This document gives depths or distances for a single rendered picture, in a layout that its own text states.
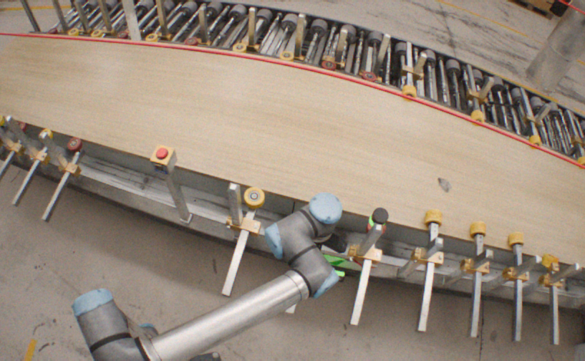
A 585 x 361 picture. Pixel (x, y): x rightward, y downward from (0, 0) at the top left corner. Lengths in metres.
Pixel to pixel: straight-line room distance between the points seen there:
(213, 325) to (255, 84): 1.31
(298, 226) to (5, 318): 2.44
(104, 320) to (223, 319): 0.28
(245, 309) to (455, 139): 1.45
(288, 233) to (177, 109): 1.02
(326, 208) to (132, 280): 1.68
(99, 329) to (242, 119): 1.20
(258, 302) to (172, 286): 1.50
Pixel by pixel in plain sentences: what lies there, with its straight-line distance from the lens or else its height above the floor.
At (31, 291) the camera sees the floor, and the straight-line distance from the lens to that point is 2.80.
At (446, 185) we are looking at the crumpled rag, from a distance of 1.69.
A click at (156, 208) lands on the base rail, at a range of 1.71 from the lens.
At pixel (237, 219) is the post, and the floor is 0.92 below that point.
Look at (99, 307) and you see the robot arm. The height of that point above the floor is 1.44.
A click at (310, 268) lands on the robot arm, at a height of 1.32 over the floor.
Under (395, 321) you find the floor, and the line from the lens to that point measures 2.36.
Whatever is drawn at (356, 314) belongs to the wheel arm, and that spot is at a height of 0.86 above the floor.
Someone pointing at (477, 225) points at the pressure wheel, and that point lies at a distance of 1.61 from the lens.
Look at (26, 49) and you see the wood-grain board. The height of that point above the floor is 0.90.
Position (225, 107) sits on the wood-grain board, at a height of 0.90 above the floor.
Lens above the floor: 2.18
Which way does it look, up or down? 59 degrees down
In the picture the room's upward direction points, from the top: 9 degrees clockwise
